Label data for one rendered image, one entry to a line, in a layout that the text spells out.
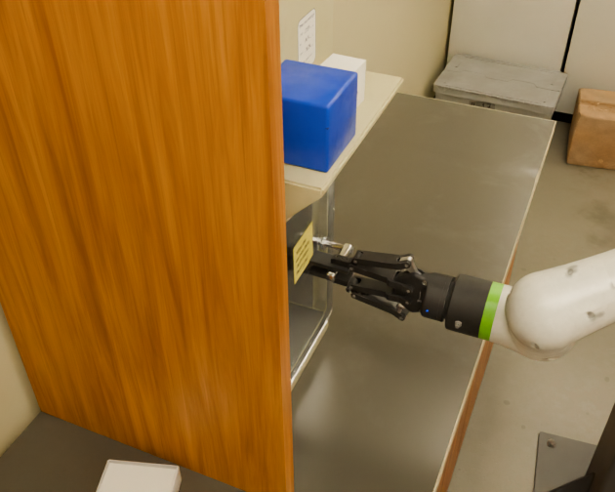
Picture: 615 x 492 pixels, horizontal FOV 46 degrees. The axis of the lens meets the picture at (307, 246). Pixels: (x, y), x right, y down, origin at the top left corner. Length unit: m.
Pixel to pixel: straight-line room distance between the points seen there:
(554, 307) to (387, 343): 0.54
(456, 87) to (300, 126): 2.95
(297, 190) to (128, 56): 0.25
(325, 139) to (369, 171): 1.08
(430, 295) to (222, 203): 0.44
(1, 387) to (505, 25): 3.28
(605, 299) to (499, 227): 0.80
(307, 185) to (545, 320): 0.36
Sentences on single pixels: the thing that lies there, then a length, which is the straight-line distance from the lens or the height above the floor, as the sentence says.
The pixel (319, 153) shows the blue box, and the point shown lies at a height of 1.54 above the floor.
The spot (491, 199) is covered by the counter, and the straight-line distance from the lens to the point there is 1.87.
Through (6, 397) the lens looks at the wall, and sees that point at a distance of 1.39.
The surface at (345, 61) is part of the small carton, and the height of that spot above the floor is 1.57.
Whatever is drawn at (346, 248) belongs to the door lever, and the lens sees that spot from 1.24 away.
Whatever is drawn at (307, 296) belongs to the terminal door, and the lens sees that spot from 1.25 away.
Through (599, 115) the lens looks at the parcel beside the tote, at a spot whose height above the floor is 0.28.
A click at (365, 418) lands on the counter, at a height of 0.94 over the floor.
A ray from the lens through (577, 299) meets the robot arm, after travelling 1.00.
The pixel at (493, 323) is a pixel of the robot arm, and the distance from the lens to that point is 1.13.
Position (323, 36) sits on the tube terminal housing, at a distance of 1.09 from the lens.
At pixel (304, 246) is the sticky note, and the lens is 1.16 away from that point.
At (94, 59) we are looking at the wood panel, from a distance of 0.82.
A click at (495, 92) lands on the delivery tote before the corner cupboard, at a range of 3.78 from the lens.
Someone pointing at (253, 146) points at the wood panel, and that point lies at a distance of 0.76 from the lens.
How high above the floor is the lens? 1.99
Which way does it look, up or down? 39 degrees down
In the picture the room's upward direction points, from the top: straight up
